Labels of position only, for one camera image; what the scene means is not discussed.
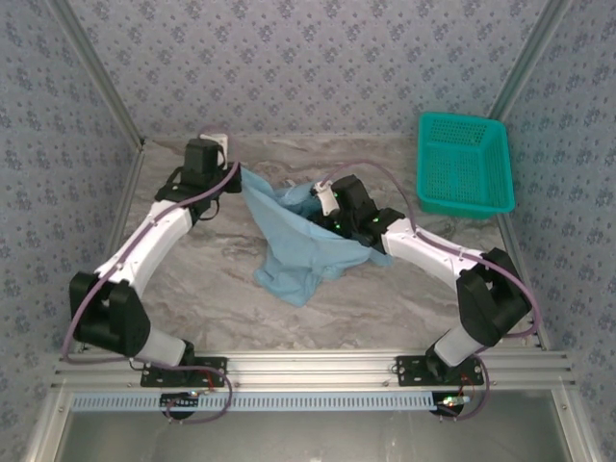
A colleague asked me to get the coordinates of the light blue t-shirt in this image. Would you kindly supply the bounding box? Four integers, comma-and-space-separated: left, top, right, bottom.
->
240, 166, 396, 309

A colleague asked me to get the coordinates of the teal plastic mesh basket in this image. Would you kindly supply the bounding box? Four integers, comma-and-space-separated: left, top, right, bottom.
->
416, 112, 516, 222

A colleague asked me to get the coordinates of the right wrist camera box, white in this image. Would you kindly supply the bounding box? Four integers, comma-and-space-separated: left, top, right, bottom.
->
312, 180, 341, 217

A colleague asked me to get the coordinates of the wrist camera box, white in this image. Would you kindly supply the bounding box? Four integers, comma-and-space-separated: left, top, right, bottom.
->
312, 180, 341, 217
198, 133, 230, 168

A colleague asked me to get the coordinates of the left wrist camera box, white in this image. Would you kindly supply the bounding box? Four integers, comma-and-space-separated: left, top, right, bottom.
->
198, 133, 230, 168

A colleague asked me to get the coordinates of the aluminium table side rail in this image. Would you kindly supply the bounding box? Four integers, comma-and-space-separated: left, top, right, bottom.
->
498, 211, 552, 351
74, 141, 146, 355

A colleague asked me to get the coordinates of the aluminium corner post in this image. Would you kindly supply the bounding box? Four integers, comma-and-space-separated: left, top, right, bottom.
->
47, 0, 146, 151
488, 0, 577, 121

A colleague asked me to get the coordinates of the aluminium cross rail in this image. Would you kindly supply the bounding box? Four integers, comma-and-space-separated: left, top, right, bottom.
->
51, 349, 578, 392

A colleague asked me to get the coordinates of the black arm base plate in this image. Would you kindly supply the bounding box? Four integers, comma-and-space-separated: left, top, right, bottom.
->
140, 356, 228, 388
396, 355, 485, 387

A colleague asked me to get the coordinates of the pale blue slotted cable duct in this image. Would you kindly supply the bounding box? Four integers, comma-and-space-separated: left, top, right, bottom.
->
70, 391, 438, 414

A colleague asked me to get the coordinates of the small circuit board bracket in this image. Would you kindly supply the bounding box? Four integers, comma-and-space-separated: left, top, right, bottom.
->
161, 392, 199, 416
432, 393, 475, 416

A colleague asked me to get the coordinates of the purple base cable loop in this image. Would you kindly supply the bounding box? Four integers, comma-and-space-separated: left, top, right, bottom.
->
435, 360, 496, 423
165, 363, 233, 425

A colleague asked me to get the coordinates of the aluminium frame leg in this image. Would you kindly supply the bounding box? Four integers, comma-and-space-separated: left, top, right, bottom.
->
548, 387, 601, 462
21, 389, 73, 462

